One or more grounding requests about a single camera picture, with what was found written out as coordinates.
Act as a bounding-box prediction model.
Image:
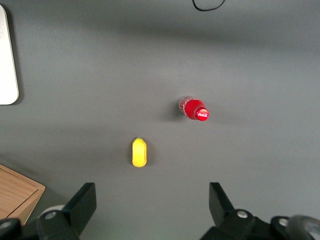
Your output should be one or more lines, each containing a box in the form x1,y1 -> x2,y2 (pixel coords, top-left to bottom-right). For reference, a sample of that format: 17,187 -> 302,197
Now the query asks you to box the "white rectangular tray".
0,4 -> 20,106

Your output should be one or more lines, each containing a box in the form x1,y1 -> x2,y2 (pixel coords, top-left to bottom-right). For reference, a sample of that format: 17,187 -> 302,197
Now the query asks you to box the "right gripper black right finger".
199,181 -> 273,240

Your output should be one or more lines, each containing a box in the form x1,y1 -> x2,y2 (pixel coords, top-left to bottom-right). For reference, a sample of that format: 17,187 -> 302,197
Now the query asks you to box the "red cola bottle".
177,94 -> 210,123

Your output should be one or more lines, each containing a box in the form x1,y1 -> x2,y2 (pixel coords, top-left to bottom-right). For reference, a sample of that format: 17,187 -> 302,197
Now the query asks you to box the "wooden drawer cabinet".
0,163 -> 47,226

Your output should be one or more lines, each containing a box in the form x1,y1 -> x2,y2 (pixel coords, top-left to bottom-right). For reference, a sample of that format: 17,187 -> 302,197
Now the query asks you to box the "thin black looped cable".
191,0 -> 226,12

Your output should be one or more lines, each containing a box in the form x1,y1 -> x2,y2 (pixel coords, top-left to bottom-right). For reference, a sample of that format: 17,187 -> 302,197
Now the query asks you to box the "yellow lemon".
131,136 -> 149,168

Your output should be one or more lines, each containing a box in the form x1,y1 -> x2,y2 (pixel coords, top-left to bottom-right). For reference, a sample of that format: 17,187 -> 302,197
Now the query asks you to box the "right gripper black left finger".
34,182 -> 98,240

